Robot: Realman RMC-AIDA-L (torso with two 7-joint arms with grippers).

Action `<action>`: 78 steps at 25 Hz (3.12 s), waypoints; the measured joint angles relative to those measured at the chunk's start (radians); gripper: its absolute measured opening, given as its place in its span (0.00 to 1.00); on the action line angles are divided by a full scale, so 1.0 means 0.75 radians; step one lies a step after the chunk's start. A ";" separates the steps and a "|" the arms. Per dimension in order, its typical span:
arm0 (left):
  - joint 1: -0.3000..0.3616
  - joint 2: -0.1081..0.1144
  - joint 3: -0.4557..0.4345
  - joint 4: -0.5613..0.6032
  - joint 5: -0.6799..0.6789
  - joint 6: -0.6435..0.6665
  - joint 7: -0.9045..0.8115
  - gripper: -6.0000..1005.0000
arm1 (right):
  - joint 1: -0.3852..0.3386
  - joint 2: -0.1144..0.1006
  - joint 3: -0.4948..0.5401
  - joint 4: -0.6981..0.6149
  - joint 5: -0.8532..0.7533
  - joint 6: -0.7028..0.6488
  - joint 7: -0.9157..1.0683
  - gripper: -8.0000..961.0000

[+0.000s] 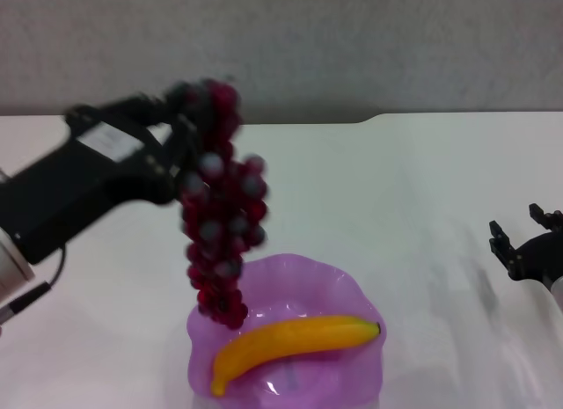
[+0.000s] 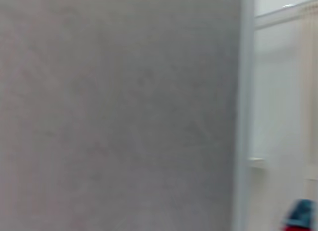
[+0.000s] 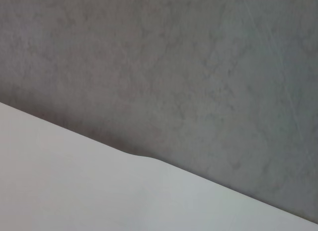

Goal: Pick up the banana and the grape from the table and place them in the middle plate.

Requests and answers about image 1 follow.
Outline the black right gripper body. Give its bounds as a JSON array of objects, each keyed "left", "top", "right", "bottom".
[{"left": 507, "top": 230, "right": 563, "bottom": 283}]

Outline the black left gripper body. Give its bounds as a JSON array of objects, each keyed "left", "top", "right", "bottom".
[{"left": 0, "top": 95, "right": 180, "bottom": 266}]

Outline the dark red grape bunch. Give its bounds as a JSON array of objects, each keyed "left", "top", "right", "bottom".
[{"left": 178, "top": 77, "right": 270, "bottom": 331}]

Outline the yellow plastic banana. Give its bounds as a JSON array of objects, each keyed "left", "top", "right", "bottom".
[{"left": 210, "top": 314, "right": 383, "bottom": 398}]

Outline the purple wavy plastic bowl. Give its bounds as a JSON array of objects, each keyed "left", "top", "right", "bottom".
[{"left": 186, "top": 252, "right": 388, "bottom": 409}]

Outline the black camera cable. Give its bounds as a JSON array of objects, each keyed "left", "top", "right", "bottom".
[{"left": 0, "top": 245, "right": 68, "bottom": 327}]

